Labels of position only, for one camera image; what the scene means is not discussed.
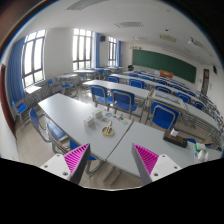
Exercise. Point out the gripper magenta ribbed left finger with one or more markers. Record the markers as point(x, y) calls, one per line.
point(69, 166)

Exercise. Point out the blue chair front row middle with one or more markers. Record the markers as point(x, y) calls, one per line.
point(123, 100)

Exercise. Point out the blue chair far left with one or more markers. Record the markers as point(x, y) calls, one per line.
point(20, 109)

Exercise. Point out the blue chair near left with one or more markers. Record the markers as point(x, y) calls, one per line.
point(56, 132)

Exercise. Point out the grey desk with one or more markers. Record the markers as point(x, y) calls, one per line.
point(151, 139)
point(69, 114)

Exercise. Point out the green chalkboard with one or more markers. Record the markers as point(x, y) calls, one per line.
point(160, 61)

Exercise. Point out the grey desk right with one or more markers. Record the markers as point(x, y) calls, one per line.
point(151, 139)

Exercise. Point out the colourful cards on table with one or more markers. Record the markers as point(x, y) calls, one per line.
point(119, 118)

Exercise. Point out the blue curtain left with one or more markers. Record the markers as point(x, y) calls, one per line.
point(14, 73)

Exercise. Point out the dark tissue box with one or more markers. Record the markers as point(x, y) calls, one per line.
point(176, 140)

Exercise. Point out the window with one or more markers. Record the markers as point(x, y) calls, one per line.
point(32, 58)
point(82, 46)

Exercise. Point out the white bottle right edge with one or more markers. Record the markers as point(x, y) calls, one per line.
point(200, 155)

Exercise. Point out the blue chair row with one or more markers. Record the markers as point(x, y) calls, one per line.
point(123, 100)
point(100, 96)

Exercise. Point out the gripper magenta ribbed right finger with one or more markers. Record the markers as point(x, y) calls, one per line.
point(151, 166)

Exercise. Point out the left window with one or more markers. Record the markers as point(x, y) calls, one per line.
point(32, 58)

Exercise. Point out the blue chair front row left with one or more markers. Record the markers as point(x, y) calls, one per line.
point(100, 96)

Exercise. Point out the grey desk left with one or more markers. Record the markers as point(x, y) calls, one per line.
point(69, 114)

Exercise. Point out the blue chair right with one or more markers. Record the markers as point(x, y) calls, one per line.
point(163, 116)

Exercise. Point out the middle window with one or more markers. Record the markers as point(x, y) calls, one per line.
point(82, 46)

